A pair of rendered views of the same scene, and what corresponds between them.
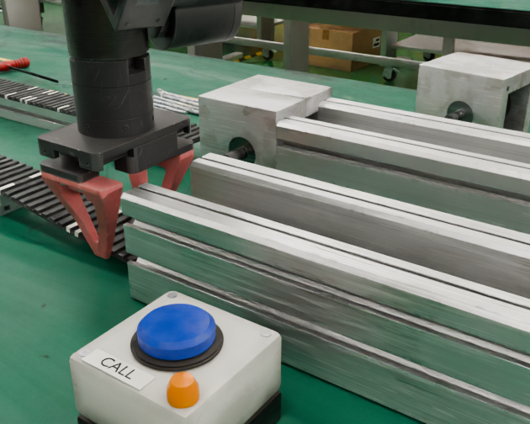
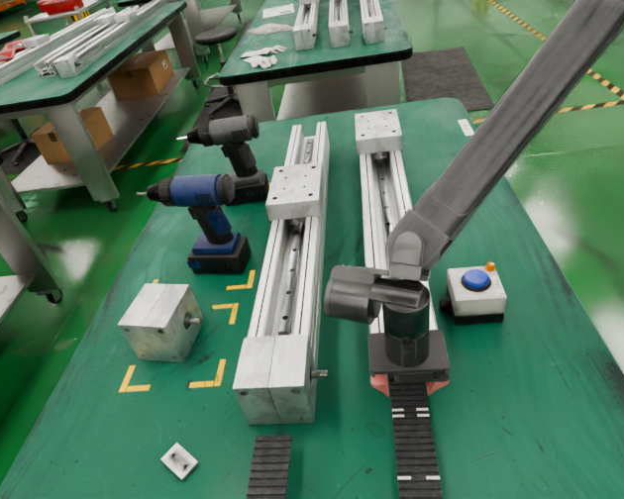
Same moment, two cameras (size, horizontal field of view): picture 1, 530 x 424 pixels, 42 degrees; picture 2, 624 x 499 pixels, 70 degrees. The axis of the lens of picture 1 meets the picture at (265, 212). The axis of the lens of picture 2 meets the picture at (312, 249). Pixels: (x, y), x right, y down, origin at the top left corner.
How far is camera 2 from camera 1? 91 cm
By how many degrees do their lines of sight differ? 92
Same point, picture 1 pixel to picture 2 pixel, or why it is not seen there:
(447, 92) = (179, 319)
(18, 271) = (464, 427)
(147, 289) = not seen: hidden behind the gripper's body
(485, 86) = (186, 295)
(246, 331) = (455, 273)
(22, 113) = not seen: outside the picture
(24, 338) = (490, 377)
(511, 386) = not seen: hidden behind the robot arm
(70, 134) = (433, 357)
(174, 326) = (478, 274)
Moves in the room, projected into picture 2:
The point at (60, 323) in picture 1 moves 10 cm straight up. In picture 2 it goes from (472, 374) to (476, 331)
